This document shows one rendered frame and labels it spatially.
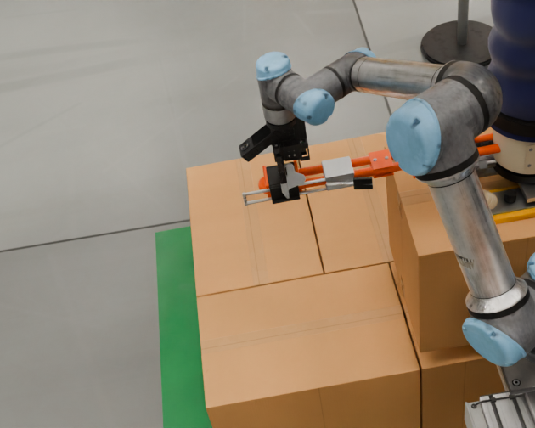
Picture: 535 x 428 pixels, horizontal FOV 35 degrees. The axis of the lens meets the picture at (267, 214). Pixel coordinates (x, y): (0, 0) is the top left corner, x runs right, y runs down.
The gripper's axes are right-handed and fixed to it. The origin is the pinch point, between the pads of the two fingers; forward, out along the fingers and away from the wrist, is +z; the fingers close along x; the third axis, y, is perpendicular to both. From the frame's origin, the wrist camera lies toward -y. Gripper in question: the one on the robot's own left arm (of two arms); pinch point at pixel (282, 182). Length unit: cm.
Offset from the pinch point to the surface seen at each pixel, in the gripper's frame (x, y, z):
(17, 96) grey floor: 220, -126, 112
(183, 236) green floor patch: 99, -43, 113
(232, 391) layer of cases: -16, -23, 59
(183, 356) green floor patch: 39, -46, 113
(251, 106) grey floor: 178, -7, 113
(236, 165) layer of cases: 76, -14, 59
